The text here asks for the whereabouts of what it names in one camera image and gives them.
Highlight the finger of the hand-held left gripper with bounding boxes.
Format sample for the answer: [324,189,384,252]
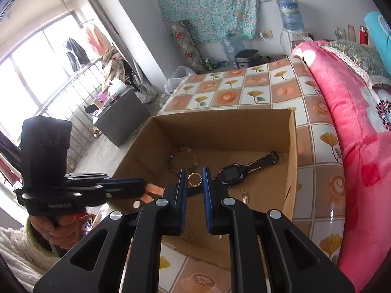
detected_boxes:
[64,172,112,182]
[76,178,148,204]

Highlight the grey curtain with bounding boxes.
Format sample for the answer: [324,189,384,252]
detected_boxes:
[78,0,138,77]

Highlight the pile of clothes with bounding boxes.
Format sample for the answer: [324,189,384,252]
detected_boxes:
[101,46,135,98]

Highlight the white plastic bags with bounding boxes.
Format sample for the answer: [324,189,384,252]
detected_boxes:
[165,65,196,95]

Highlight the pink strap smart watch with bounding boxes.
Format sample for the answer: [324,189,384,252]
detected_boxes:
[187,151,280,198]

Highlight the dark cabinet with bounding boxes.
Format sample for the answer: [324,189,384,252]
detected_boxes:
[93,88,151,147]

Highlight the white water dispenser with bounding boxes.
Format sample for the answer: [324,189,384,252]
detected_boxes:
[281,28,314,58]

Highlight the pink bead bracelet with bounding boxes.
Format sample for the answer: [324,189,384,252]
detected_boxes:
[133,183,165,208]

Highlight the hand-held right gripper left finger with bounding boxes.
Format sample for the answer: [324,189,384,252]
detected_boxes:
[33,169,188,293]

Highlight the large window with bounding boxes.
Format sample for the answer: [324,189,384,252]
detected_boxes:
[0,10,92,135]

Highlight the metal railing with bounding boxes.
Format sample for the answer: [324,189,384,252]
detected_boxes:
[31,56,106,171]

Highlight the teal floral wall cloth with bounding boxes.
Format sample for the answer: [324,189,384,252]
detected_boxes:
[152,0,269,43]

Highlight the dark rice cooker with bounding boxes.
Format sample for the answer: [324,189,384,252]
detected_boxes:
[235,50,261,69]

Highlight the clear water jug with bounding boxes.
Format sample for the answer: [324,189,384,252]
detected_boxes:
[221,35,245,64]

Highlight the hanging pink garment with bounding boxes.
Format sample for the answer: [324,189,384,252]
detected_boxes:
[85,24,112,55]

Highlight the multicolour bead bracelet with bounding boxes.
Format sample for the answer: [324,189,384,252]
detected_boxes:
[166,148,199,178]

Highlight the brown cardboard box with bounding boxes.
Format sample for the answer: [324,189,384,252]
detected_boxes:
[111,108,298,271]

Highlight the hanging dark jacket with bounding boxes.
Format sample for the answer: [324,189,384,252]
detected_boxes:
[65,37,90,71]

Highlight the pink floral blanket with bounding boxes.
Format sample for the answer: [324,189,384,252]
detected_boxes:
[290,40,391,293]

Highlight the person's left hand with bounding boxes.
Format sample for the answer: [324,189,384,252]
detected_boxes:
[29,214,90,250]

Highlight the grey patterned cushion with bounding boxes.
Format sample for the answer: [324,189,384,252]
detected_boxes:
[166,20,206,74]

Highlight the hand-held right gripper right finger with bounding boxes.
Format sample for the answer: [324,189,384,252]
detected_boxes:
[202,167,355,293]

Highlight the cyan cartoon pillow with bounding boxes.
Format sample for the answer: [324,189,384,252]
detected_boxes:
[363,11,391,49]

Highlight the blue water jug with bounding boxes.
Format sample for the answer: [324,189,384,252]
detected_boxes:
[276,0,305,31]

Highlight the grey lace pillow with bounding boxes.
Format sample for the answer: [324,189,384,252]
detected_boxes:
[318,39,391,90]

